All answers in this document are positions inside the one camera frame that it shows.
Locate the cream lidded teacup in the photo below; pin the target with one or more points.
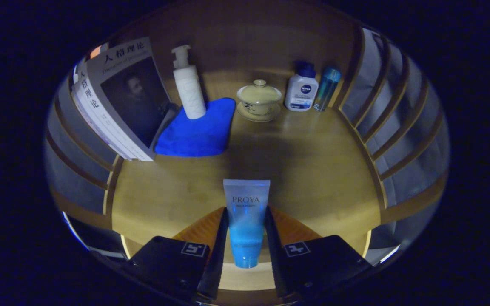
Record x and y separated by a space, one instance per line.
258 100

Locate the white lotion bottle blue cap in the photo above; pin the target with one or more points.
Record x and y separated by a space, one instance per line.
301 93

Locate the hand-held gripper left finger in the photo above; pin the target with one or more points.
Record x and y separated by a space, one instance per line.
218 263

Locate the white pump bottle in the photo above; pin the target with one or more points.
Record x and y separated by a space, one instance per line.
189 93

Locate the blue cosmetic tube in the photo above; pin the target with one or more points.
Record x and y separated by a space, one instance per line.
245 221

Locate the wooden cabinet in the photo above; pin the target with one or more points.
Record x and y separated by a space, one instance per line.
249 46

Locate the thick white book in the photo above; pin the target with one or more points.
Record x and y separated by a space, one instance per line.
134 102

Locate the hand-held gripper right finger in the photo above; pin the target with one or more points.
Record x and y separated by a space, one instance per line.
274 259

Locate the teal spray can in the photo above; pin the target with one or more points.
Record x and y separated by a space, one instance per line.
326 89

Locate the wooden countertop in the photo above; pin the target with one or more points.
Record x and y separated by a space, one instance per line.
313 170

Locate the blue folded cloth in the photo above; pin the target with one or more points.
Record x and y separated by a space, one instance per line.
198 136

